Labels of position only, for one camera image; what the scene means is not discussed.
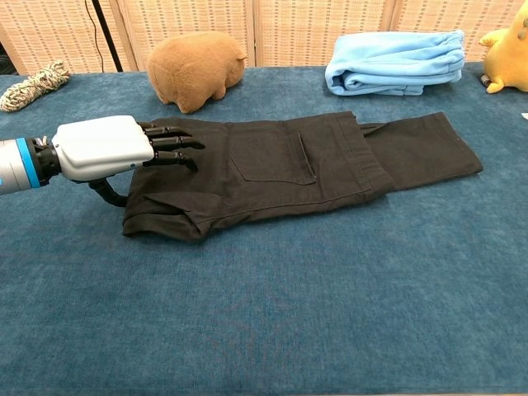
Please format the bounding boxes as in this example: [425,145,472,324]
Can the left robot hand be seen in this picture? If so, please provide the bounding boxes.
[51,115,206,207]

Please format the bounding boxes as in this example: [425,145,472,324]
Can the black trousers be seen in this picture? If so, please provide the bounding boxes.
[121,109,484,243]

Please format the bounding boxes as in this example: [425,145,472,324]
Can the black tripod stand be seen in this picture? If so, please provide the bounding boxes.
[91,0,125,72]

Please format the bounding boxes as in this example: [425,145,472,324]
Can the brown plush toy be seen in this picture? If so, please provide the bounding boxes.
[146,31,248,115]

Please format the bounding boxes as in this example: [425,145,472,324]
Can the black stool with chrome base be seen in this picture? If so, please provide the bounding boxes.
[0,40,18,77]

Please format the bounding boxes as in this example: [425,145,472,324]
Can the bamboo folding screen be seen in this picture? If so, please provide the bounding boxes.
[0,0,528,78]

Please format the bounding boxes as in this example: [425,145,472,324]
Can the dark blue table mat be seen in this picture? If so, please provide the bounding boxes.
[0,61,528,396]

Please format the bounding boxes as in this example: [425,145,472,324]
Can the light blue folded garment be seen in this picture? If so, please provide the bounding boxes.
[324,29,466,98]

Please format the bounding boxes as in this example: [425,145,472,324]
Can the yellow plush toy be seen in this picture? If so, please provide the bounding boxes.
[478,7,528,95]

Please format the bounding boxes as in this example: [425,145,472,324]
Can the beige braided rope bundle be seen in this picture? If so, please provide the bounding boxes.
[0,59,72,113]

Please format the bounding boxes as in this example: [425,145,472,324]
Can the thin black hanging cable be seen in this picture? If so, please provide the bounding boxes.
[84,0,104,63]

